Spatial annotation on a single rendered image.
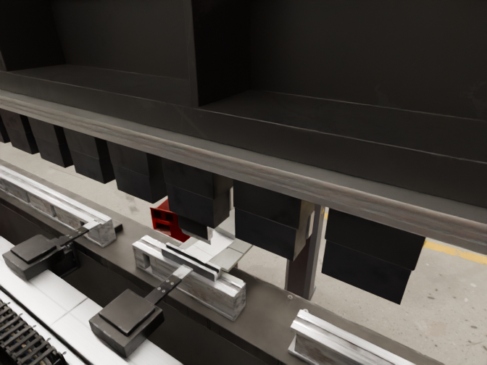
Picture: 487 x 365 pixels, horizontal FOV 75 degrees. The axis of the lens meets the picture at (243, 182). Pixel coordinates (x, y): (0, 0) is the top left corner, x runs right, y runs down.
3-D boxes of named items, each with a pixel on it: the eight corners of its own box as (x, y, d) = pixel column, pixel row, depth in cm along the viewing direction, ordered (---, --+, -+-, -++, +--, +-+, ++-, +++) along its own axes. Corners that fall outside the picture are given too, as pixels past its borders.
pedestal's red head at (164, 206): (207, 229, 159) (205, 198, 150) (190, 248, 146) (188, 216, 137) (172, 220, 165) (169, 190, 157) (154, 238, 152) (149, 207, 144)
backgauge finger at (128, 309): (205, 280, 85) (204, 266, 83) (127, 359, 66) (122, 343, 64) (172, 263, 91) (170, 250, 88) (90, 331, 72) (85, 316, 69)
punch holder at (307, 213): (311, 240, 70) (319, 173, 62) (295, 262, 64) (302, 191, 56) (253, 219, 77) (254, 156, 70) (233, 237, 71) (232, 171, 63)
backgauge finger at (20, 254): (110, 231, 104) (107, 219, 102) (27, 282, 85) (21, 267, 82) (88, 220, 110) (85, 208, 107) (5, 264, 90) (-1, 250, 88)
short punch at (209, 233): (213, 242, 84) (211, 213, 80) (208, 247, 83) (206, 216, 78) (185, 230, 89) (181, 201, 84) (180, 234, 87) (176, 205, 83)
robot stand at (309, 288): (290, 278, 219) (300, 178, 182) (316, 287, 211) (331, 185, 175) (280, 295, 205) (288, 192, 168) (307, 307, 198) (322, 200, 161)
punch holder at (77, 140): (129, 173, 99) (119, 122, 91) (105, 185, 92) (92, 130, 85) (98, 162, 106) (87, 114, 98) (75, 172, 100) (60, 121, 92)
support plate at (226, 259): (273, 224, 106) (273, 222, 106) (227, 272, 87) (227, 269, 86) (229, 208, 115) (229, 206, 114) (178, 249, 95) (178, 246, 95)
